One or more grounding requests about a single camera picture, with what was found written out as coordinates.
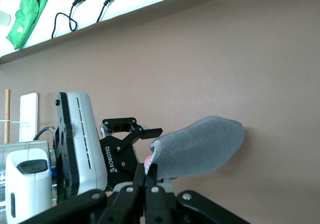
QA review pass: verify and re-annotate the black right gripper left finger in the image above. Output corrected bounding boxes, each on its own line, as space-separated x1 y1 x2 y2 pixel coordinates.
14 162 147 224

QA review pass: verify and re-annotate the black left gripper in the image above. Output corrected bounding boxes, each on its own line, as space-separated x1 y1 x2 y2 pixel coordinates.
98 116 164 187

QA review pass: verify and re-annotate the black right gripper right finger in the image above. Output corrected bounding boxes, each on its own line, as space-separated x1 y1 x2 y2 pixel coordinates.
144 163 251 224

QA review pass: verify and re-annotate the grey towel with pink side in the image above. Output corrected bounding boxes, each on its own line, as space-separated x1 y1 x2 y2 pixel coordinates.
144 115 245 180

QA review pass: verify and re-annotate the thin metal rack bar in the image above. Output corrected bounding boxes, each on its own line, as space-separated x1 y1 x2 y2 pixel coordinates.
0 119 39 124

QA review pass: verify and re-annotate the wooden rack rod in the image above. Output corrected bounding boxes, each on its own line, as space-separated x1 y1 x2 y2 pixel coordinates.
4 89 12 144

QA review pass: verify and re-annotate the green cloth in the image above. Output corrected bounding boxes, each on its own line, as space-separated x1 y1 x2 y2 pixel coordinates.
5 0 50 51

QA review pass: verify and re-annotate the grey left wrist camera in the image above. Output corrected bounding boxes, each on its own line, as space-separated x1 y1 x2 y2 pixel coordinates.
53 91 109 205

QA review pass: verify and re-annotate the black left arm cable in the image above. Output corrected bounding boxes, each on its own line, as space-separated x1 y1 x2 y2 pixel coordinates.
33 125 56 142

